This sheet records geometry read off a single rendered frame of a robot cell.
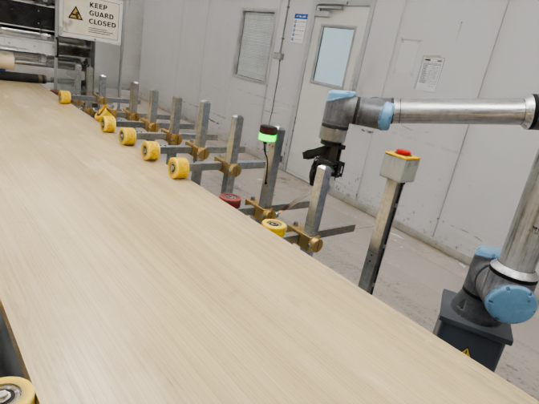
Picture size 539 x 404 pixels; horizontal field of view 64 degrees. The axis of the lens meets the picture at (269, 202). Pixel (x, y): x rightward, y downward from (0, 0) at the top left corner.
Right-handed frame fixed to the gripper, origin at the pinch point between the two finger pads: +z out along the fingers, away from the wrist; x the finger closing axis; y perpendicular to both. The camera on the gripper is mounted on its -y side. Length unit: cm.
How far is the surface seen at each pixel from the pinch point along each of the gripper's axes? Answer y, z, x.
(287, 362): 56, 7, -61
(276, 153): -14.6, -10.9, -8.5
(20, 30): -274, -29, -39
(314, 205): 9.4, -0.2, -9.6
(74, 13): -268, -48, -5
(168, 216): -10, 7, -51
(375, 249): 35.5, 3.4, -9.5
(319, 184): 9.5, -7.4, -9.5
